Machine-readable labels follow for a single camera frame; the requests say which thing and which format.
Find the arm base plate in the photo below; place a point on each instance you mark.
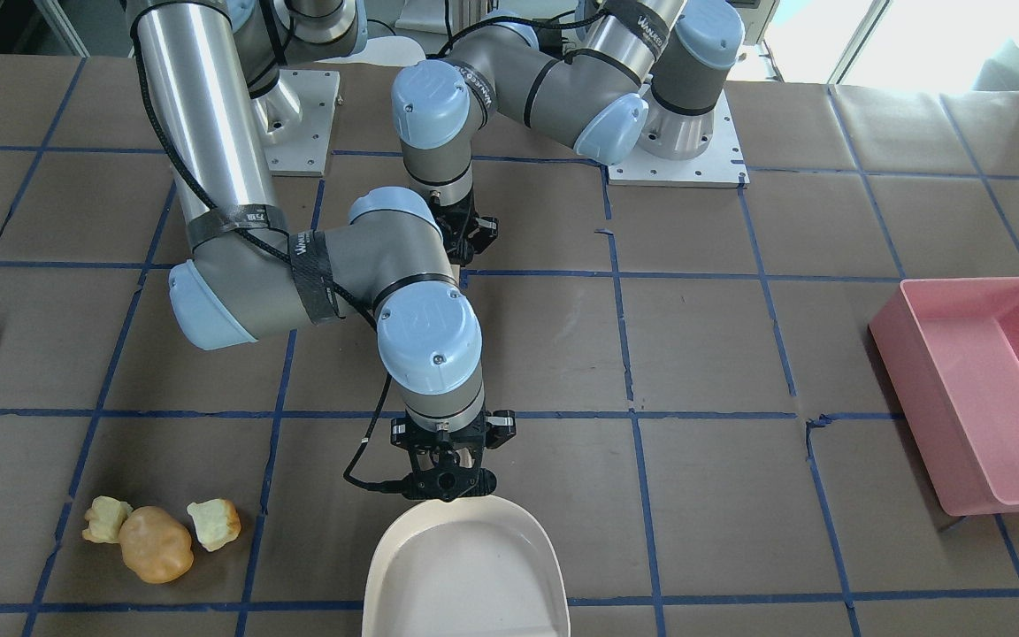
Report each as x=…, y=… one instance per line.
x=721, y=164
x=295, y=120

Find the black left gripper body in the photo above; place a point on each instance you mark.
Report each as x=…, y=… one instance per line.
x=485, y=232

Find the white plastic dustpan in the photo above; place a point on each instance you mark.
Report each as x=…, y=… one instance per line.
x=480, y=566

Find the yellow bread piece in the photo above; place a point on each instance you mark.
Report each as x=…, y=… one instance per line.
x=217, y=523
x=105, y=518

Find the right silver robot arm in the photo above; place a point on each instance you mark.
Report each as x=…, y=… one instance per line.
x=250, y=278

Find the pink plastic bin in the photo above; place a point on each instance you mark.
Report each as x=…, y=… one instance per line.
x=951, y=349

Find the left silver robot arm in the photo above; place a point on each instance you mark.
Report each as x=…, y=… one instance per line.
x=647, y=75

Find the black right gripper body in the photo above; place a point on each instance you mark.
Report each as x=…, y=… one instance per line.
x=402, y=434

